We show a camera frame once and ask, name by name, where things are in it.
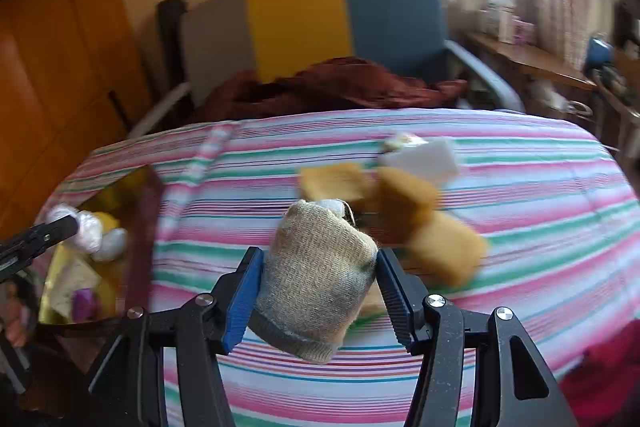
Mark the wooden desk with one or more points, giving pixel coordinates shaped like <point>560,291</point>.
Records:
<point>530,59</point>

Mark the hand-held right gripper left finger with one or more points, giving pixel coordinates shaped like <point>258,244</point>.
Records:
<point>242,302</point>

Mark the black rolled mat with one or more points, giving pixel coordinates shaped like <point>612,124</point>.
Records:
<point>172,37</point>

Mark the small pink box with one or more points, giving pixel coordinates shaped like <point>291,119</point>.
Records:
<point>524,32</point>

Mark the small purple item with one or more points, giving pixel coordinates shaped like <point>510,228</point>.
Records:
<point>84,304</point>

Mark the striped tablecloth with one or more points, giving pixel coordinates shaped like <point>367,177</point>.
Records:
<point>525,207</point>

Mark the wooden wardrobe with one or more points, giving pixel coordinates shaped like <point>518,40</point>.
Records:
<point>50,57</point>

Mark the white item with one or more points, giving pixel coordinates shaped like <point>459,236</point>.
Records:
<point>112,244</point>
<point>87,232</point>

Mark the beige knitted sock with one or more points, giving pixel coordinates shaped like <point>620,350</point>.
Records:
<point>315,277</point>

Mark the grey yellow blue chair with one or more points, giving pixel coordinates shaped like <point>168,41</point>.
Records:
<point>300,17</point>

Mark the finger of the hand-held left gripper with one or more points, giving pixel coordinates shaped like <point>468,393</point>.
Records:
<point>45,237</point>

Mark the white packet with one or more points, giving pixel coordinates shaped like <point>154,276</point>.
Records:
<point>425,159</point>

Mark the white product box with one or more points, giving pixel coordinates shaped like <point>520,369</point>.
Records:
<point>497,19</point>

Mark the red cloth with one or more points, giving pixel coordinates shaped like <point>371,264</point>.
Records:
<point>605,382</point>

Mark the blue round object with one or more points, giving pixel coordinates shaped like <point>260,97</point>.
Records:
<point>599,52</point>

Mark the gold tin box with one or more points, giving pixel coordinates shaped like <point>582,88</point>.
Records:
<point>142,232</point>

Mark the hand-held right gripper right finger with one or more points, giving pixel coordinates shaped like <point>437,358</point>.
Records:
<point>400,302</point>

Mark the maroon jacket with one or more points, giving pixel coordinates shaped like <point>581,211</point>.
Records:
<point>325,87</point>

